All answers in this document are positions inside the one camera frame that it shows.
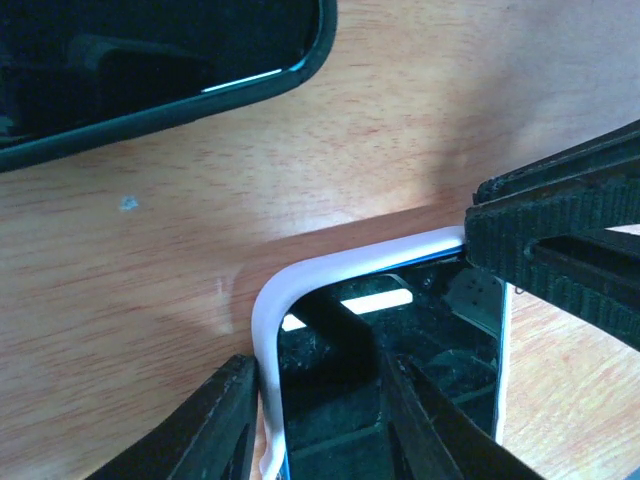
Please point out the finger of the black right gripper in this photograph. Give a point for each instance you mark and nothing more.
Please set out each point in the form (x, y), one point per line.
(554, 229)

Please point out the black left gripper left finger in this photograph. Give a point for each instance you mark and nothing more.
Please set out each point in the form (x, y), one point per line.
(209, 436)

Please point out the dark smartphone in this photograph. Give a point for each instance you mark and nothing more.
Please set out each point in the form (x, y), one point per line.
(445, 316)
(77, 75)

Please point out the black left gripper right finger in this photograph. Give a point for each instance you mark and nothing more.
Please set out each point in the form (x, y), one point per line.
(437, 440)

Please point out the white phone case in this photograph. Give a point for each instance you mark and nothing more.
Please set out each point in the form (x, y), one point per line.
(293, 282)

